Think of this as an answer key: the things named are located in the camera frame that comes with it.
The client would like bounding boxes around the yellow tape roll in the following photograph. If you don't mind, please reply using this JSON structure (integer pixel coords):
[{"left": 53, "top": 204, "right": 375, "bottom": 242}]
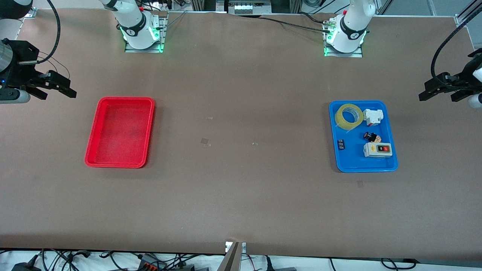
[{"left": 335, "top": 104, "right": 364, "bottom": 131}]

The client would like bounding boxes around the white circuit breaker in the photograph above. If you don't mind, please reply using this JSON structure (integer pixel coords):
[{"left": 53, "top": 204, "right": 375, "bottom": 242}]
[{"left": 363, "top": 108, "right": 384, "bottom": 127}]

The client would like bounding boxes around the red plastic tray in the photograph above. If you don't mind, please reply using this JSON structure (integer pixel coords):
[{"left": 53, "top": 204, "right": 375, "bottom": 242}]
[{"left": 84, "top": 96, "right": 156, "bottom": 169}]

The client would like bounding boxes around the blue plastic tray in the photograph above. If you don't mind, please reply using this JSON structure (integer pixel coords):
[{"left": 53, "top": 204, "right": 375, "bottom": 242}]
[{"left": 329, "top": 100, "right": 398, "bottom": 173}]

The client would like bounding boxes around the black power adapter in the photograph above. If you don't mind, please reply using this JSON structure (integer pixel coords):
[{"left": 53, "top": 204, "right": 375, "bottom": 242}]
[{"left": 11, "top": 262, "right": 42, "bottom": 271}]

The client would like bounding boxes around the white power strip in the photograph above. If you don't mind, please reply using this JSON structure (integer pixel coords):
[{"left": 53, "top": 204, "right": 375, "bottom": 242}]
[{"left": 233, "top": 3, "right": 272, "bottom": 15}]

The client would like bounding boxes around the orange black connector block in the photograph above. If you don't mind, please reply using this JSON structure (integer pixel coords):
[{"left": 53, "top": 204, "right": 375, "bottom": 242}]
[{"left": 137, "top": 254, "right": 168, "bottom": 271}]

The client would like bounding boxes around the grey metal bar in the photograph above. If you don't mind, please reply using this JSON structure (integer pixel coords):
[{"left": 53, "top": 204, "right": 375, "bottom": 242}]
[{"left": 217, "top": 242, "right": 242, "bottom": 271}]

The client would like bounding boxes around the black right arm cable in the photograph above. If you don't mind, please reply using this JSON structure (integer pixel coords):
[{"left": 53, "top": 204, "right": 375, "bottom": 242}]
[{"left": 37, "top": 0, "right": 61, "bottom": 65}]

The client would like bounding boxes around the grey switch box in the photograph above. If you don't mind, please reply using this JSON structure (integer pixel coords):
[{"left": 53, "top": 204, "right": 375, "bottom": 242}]
[{"left": 363, "top": 142, "right": 393, "bottom": 158}]

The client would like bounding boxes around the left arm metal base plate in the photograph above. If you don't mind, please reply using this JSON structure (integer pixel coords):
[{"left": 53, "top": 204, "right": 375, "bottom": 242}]
[{"left": 324, "top": 21, "right": 364, "bottom": 58}]

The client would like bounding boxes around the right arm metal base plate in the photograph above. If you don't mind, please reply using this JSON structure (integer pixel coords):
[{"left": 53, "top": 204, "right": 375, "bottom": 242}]
[{"left": 124, "top": 11, "right": 168, "bottom": 53}]

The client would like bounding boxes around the black cable on table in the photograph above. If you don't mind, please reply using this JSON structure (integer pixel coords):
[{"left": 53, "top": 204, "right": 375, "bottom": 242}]
[{"left": 260, "top": 11, "right": 334, "bottom": 34}]

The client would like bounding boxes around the black looped floor cable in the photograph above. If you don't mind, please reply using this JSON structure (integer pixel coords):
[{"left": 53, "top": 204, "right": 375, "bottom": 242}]
[{"left": 380, "top": 258, "right": 416, "bottom": 270}]

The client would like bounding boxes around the small white mount plate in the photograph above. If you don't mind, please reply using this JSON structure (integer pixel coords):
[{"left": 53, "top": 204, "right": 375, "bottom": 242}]
[{"left": 225, "top": 241, "right": 247, "bottom": 253}]

